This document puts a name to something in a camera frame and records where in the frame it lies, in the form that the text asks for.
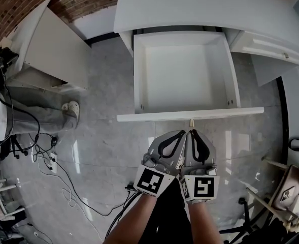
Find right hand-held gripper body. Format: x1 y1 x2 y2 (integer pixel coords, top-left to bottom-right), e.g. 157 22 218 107
179 162 220 205

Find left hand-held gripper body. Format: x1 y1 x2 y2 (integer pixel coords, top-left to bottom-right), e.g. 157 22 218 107
133 152 182 198

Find white drawer with brass knob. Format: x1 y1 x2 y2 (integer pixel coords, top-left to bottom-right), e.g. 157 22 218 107
116 30 264 129

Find person's right forearm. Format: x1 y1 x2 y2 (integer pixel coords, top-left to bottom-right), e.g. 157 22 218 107
188 201 220 244

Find person's left forearm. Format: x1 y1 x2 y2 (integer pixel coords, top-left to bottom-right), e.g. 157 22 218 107
102 193 160 244

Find narrow white drawer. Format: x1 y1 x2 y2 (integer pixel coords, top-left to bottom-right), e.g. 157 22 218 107
229 30 299 66

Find person's black trousers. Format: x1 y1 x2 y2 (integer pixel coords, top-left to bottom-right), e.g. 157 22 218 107
146 178 193 244

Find black office chair base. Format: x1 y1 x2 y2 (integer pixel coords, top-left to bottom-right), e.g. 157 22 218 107
219 197 269 244

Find brown board with printed tag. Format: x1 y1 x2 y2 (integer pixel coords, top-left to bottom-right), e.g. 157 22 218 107
269 164 299 213

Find white power strip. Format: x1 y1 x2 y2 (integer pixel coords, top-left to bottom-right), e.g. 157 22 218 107
49 151 58 173

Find black tripod base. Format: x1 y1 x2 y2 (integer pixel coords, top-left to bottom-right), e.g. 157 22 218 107
0 133 28 160

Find white cabinet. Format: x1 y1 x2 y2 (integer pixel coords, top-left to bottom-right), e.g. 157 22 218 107
5 0 93 94

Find white desk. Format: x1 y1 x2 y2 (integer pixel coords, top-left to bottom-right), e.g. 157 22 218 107
113 0 299 87

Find white stool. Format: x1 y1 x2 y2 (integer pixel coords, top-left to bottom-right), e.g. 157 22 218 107
0 178 26 221

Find black gripper cable bundle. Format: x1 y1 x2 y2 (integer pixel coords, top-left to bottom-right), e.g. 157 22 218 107
104 185 143 241

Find thin black floor cable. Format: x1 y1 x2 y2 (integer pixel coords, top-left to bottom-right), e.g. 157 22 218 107
53 159 129 217

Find wooden frame chair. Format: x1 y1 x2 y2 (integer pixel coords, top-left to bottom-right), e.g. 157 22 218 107
245 156 299 235

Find white cable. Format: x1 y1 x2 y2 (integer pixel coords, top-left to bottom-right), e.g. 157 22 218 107
37 155 104 241

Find long black cable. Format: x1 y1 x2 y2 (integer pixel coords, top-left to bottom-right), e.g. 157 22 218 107
0 59 59 152

